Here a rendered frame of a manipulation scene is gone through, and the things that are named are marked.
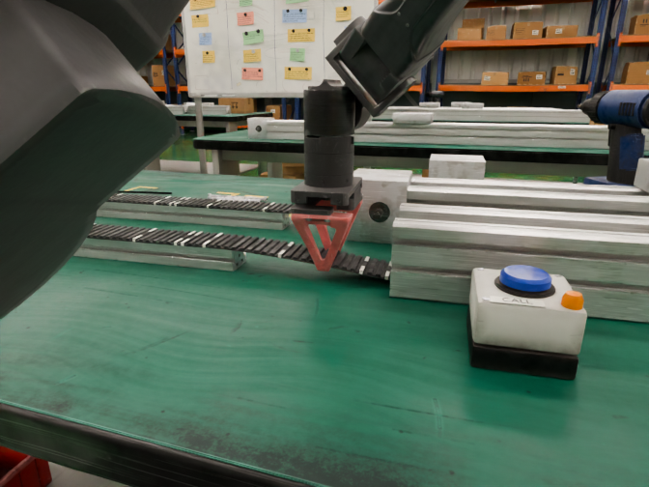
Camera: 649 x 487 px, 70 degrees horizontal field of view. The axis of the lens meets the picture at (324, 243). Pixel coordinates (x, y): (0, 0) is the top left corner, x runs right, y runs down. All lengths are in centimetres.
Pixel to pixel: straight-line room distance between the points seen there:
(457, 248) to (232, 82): 339
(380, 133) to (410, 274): 164
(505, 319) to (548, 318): 3
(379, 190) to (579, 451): 44
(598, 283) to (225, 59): 350
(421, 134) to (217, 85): 214
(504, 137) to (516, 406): 178
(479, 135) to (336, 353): 174
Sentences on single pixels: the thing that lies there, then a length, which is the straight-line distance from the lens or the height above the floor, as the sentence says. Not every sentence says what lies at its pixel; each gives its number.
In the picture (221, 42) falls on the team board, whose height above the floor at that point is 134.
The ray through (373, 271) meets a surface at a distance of 55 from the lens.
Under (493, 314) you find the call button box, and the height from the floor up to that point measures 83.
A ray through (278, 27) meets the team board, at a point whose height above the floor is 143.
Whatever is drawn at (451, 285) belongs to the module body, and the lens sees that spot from 51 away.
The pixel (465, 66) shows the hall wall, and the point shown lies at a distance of 1100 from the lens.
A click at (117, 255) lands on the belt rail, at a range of 68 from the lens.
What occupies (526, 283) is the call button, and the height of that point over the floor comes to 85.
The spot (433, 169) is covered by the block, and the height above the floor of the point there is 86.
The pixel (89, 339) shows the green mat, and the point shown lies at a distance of 49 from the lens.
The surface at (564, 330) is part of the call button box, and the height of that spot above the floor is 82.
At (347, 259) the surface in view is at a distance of 57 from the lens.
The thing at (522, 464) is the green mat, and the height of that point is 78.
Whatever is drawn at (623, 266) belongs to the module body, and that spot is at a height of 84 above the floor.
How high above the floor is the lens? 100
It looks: 18 degrees down
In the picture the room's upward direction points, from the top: straight up
